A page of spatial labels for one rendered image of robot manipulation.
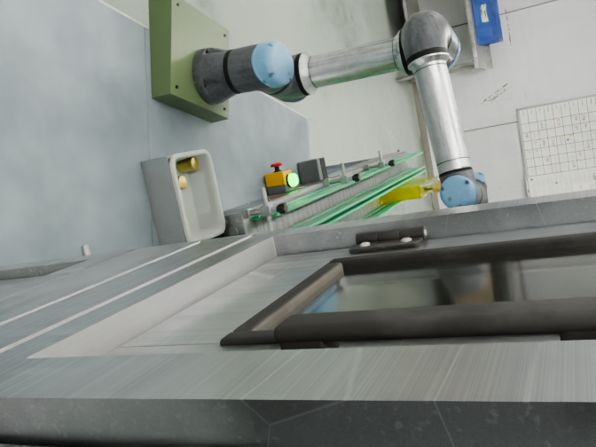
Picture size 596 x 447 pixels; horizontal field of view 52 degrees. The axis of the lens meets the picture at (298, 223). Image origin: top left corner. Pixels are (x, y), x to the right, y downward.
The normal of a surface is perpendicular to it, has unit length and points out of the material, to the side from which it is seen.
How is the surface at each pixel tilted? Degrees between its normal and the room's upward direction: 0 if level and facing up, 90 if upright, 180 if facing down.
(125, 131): 0
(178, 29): 4
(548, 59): 90
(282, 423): 90
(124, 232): 0
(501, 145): 90
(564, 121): 90
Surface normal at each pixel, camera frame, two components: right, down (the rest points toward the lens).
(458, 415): -0.40, 0.20
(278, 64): 0.83, -0.05
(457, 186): -0.44, -0.01
